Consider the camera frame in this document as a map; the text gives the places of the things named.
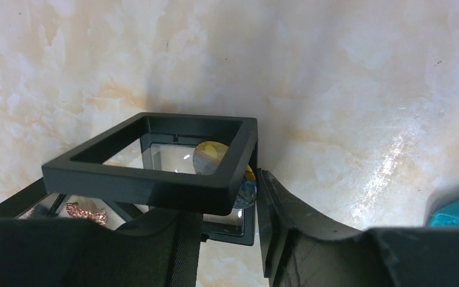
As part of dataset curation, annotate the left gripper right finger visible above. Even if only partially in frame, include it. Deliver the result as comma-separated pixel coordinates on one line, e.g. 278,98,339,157
256,169,459,286

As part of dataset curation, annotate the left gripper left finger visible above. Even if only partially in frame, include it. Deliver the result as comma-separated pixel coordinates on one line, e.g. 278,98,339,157
0,210,203,286

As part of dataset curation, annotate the pink gem brooch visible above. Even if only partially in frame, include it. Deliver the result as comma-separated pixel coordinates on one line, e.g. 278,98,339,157
65,202,108,226

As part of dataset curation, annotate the round grey yellow brooch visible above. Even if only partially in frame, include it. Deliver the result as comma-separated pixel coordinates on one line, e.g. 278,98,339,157
192,141,257,209

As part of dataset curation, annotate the black box with pink brooch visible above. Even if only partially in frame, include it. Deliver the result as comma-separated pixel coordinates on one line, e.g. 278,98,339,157
0,178,143,231

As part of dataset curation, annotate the black box with grey brooch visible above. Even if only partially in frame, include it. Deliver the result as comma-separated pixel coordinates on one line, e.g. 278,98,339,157
41,112,259,246

